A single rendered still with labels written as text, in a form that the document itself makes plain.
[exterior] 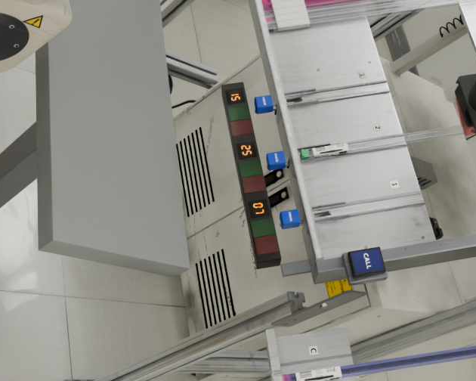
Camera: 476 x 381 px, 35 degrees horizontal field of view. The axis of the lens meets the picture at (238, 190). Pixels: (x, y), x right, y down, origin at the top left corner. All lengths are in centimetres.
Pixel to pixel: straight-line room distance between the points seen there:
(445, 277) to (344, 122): 56
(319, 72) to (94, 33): 40
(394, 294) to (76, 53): 77
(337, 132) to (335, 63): 14
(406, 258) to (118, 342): 82
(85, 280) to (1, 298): 23
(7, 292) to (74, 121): 64
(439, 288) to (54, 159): 94
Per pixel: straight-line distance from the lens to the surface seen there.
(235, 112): 131
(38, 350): 168
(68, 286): 177
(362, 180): 126
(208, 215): 185
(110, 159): 114
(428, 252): 122
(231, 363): 156
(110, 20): 131
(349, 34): 141
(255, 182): 125
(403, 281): 158
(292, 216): 120
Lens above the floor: 139
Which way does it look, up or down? 37 degrees down
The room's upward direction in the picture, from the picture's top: 59 degrees clockwise
